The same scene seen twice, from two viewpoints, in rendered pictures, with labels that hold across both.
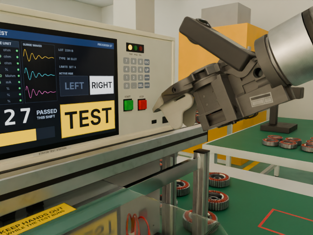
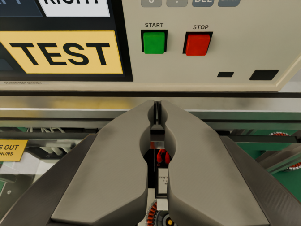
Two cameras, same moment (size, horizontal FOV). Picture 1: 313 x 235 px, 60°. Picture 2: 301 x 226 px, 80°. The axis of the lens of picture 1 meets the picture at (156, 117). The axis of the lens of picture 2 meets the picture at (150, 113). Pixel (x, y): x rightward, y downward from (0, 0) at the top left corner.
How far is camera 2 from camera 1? 0.42 m
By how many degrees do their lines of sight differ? 64
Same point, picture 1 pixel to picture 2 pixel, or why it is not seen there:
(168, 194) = not seen: hidden behind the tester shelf
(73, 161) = (32, 110)
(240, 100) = not seen: outside the picture
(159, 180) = not seen: hidden behind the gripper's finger
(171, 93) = (47, 196)
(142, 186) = (154, 144)
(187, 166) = (256, 145)
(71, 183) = (42, 123)
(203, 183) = (278, 163)
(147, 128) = (203, 81)
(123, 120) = (142, 64)
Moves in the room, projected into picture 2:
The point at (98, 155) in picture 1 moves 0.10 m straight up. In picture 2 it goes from (70, 111) to (13, 31)
